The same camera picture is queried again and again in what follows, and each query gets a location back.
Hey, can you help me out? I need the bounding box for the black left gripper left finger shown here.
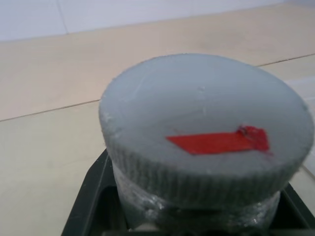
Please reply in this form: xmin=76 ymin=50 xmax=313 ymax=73
xmin=61 ymin=148 xmax=129 ymax=236

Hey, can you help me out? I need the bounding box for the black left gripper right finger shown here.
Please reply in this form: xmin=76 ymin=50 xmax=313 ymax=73
xmin=267 ymin=177 xmax=315 ymax=236

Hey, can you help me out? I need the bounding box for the clear plastic jar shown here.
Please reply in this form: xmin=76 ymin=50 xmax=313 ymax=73
xmin=112 ymin=159 xmax=282 ymax=236

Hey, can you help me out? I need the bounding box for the grey ribbed jar lid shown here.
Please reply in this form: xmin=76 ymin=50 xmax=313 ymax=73
xmin=98 ymin=52 xmax=312 ymax=210

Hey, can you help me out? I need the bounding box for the red tape strip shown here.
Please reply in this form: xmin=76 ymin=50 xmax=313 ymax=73
xmin=165 ymin=124 xmax=274 ymax=157

